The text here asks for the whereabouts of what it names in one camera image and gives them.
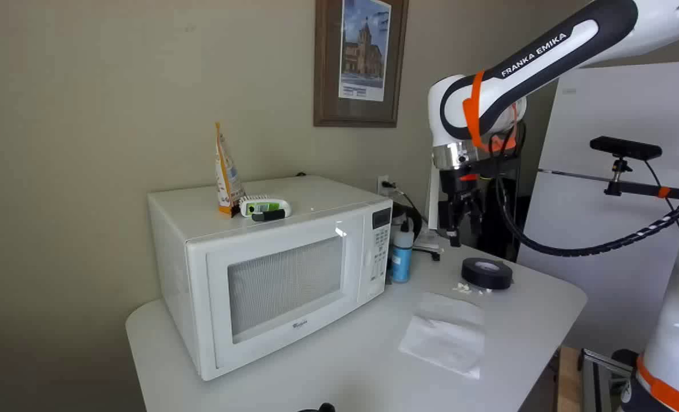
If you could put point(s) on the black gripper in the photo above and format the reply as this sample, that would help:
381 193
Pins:
456 203

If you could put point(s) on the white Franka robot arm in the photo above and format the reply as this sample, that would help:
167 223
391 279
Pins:
553 46

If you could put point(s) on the black glass kettle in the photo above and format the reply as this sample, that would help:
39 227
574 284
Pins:
501 219

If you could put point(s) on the black tape roll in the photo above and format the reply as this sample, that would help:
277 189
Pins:
487 276

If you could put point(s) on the clear plastic sheet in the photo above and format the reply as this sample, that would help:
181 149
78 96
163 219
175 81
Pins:
443 340

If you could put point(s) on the white panel board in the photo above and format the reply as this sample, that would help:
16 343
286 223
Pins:
605 99

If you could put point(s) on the green white small container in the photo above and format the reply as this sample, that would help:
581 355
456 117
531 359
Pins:
266 208

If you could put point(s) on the white microwave oven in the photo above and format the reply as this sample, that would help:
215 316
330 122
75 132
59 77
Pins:
277 283

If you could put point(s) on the wooden board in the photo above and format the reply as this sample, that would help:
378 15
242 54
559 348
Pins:
570 382

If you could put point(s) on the white wall outlet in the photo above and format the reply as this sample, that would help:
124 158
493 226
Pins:
384 184

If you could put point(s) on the black external camera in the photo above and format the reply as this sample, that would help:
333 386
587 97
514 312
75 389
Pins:
625 148

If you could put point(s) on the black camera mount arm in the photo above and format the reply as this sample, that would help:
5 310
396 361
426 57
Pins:
636 186

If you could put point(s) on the brown framed wall picture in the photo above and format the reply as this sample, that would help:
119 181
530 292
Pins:
327 77

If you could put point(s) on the grey metal frame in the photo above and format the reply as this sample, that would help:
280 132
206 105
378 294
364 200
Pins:
603 379

